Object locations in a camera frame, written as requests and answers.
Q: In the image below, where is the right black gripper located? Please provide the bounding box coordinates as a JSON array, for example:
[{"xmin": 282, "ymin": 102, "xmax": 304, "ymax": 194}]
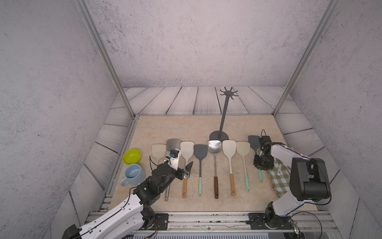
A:
[{"xmin": 253, "ymin": 154, "xmax": 274, "ymax": 171}]

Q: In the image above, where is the cream utensil mint handle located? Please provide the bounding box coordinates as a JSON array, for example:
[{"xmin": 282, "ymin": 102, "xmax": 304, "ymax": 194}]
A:
[{"xmin": 236, "ymin": 141, "xmax": 250, "ymax": 192}]

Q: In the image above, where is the right aluminium frame post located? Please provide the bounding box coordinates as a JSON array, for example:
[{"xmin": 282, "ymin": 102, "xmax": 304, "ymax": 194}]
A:
[{"xmin": 272, "ymin": 0, "xmax": 340, "ymax": 117}]

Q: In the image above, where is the aluminium mounting rail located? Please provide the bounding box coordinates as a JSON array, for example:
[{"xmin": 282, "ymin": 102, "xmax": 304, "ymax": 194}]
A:
[{"xmin": 79, "ymin": 211, "xmax": 342, "ymax": 239}]

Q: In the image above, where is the cream spatula light wood handle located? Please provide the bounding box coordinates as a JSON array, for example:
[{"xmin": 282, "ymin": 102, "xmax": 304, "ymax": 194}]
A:
[{"xmin": 181, "ymin": 141, "xmax": 195, "ymax": 199}]

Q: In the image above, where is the green checkered cloth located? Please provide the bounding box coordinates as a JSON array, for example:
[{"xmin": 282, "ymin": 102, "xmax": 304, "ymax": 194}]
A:
[{"xmin": 267, "ymin": 159, "xmax": 291, "ymax": 198}]

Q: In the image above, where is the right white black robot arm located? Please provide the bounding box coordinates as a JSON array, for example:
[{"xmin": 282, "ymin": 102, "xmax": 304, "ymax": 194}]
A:
[{"xmin": 254, "ymin": 135, "xmax": 331, "ymax": 228}]

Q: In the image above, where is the light blue mug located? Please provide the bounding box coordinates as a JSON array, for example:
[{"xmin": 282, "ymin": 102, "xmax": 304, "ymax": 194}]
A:
[{"xmin": 119, "ymin": 164, "xmax": 146, "ymax": 187}]

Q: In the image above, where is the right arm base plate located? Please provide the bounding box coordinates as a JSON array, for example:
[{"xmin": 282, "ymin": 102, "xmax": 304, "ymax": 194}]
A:
[{"xmin": 246, "ymin": 213, "xmax": 293, "ymax": 230}]

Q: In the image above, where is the grey utensil mint handle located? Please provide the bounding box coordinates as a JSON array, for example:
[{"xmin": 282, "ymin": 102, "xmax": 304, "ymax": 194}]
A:
[{"xmin": 248, "ymin": 135, "xmax": 263, "ymax": 183}]

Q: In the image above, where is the left aluminium frame post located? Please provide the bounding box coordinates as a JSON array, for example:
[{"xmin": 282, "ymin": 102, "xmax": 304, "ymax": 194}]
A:
[{"xmin": 74, "ymin": 0, "xmax": 135, "ymax": 118}]

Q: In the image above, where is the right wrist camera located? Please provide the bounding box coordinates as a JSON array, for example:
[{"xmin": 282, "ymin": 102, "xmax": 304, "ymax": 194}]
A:
[{"xmin": 259, "ymin": 135, "xmax": 272, "ymax": 151}]

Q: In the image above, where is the metal spoon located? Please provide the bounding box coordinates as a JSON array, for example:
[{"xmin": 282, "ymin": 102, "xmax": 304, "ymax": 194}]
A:
[{"xmin": 277, "ymin": 164, "xmax": 282, "ymax": 176}]

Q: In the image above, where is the lime green bowl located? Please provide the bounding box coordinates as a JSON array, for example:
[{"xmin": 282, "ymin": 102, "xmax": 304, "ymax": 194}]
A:
[{"xmin": 122, "ymin": 148, "xmax": 141, "ymax": 165}]

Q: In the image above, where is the grey utensil rack stand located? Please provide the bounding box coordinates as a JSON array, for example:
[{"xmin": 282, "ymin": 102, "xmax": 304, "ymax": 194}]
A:
[{"xmin": 210, "ymin": 87, "xmax": 238, "ymax": 142}]

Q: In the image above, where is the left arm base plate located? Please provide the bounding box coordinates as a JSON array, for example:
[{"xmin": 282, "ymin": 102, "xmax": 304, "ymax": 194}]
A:
[{"xmin": 141, "ymin": 213, "xmax": 169, "ymax": 231}]

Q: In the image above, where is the grey spatula mint handle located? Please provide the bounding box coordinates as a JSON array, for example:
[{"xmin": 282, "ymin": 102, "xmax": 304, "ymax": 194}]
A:
[{"xmin": 194, "ymin": 144, "xmax": 208, "ymax": 197}]

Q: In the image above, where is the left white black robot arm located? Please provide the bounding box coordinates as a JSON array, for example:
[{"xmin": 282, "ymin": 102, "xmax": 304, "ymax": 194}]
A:
[{"xmin": 62, "ymin": 162, "xmax": 193, "ymax": 239}]

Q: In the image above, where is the utensil light wood handle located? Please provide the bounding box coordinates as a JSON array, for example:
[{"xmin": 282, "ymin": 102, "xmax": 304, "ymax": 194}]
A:
[{"xmin": 222, "ymin": 140, "xmax": 236, "ymax": 197}]

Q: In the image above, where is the aluminium frame post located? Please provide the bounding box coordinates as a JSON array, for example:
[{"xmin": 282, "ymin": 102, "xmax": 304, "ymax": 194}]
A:
[
  {"xmin": 272, "ymin": 0, "xmax": 340, "ymax": 117},
  {"xmin": 74, "ymin": 0, "xmax": 135, "ymax": 118}
]

